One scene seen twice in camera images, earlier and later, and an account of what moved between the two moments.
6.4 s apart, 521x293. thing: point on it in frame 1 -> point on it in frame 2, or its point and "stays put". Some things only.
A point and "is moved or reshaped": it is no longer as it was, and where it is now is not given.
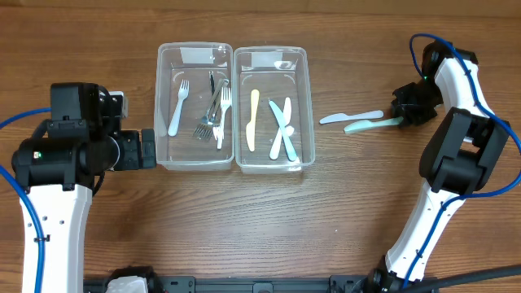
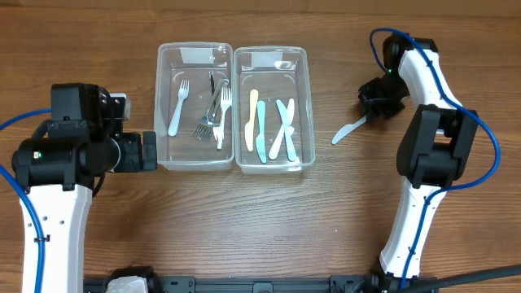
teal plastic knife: x=362 y=124 -> x=260 y=146
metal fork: x=204 y=129 stays put
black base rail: x=242 y=284 stays put
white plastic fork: x=182 y=94 stays put
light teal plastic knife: x=289 y=147 is moved or reshaped
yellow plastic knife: x=251 y=127 stays put
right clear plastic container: x=273 y=110 stays put
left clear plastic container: x=194 y=106 stays put
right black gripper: x=409 y=111 -> x=377 y=102
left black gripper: x=147 y=147 stays put
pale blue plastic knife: x=342 y=116 -> x=345 y=130
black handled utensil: x=212 y=80 stays put
